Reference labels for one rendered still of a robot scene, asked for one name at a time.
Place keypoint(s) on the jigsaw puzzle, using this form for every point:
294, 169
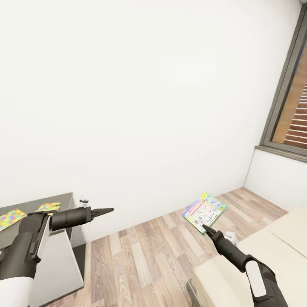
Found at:
49, 207
14, 216

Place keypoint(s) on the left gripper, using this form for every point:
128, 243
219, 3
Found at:
81, 216

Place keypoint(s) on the desk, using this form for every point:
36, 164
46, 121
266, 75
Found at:
62, 268

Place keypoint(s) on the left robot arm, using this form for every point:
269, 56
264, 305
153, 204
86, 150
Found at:
18, 262

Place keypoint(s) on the bed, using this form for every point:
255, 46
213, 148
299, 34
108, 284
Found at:
282, 246

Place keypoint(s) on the fixed window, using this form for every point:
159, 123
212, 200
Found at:
285, 131

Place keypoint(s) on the board game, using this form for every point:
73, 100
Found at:
205, 210

